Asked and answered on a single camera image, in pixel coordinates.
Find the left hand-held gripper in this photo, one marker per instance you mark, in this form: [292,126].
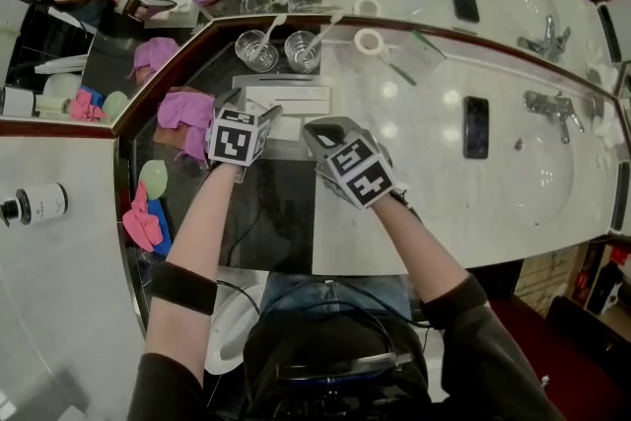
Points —
[231,140]

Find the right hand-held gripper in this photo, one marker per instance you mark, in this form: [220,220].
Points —
[362,175]

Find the person's right forearm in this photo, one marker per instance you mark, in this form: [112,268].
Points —
[419,246]

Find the black forearm band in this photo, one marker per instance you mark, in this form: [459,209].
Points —
[182,288]
[453,303]

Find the person's left forearm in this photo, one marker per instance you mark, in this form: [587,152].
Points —
[197,227]

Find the clear plastic tray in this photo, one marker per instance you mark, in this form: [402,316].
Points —
[291,150]

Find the glass tumbler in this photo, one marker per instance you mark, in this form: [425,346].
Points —
[302,53]
[255,51]

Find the purple cloth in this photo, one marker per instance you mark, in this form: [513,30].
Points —
[185,113]

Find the brown cloth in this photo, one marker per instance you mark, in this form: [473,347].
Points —
[165,138]

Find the white toilet paper roll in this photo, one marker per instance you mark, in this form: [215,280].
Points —
[369,42]

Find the pale green round pad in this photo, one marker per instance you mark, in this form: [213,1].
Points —
[154,180]

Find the black smartphone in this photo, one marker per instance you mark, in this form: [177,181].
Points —
[476,128]

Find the blue cloth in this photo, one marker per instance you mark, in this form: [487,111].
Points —
[162,231]

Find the person's blue jeans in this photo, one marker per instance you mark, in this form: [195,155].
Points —
[296,293]

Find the chrome sink drain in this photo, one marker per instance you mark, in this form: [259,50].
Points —
[518,143]

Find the angled mirror panel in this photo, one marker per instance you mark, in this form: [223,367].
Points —
[623,79]
[49,39]

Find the person's dark shirt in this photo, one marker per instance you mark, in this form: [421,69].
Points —
[320,350]

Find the white sink basin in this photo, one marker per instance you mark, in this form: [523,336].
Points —
[542,187]

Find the chrome faucet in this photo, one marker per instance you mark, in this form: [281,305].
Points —
[552,108]

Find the white pump bottle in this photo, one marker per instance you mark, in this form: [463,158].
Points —
[39,204]

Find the small chrome holder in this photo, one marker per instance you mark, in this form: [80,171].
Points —
[597,107]

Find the small white soap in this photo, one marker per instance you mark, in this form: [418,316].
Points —
[601,161]

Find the white folded towel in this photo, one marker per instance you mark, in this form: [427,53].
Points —
[609,128]

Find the chrome door knob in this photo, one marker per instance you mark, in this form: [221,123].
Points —
[544,381]

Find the dark red wooden door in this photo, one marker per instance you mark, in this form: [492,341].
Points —
[567,360]

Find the black chest camera mount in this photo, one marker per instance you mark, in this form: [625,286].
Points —
[345,384]

